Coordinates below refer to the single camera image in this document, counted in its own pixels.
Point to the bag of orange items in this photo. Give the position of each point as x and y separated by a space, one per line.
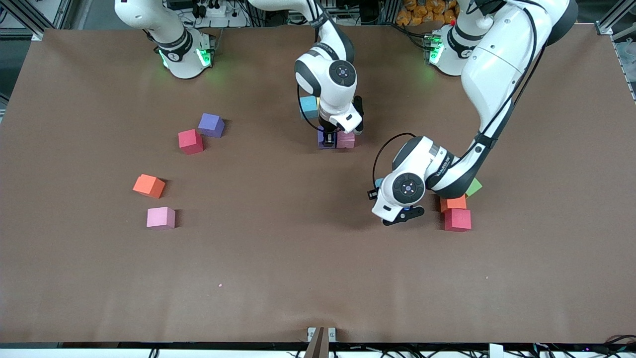
422 12

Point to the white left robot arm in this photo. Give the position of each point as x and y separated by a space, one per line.
497 64

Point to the aluminium frame profile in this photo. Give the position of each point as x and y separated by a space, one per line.
49 15
613 20

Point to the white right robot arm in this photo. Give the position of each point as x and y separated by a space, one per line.
338 97

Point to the pink foam cube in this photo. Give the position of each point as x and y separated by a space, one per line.
347 141
160 217

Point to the orange foam cube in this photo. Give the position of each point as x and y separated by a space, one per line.
149 186
456 203

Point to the red foam cube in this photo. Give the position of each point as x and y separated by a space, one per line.
190 141
457 220

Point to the green foam cube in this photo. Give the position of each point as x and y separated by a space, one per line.
474 188

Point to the purple foam cube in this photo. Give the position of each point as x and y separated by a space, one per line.
321 144
211 124

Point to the grey metal camera bracket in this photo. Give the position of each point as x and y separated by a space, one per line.
321 338

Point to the white power strip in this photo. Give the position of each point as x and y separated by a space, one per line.
213 10
337 20

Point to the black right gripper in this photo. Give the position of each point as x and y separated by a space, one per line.
328 133

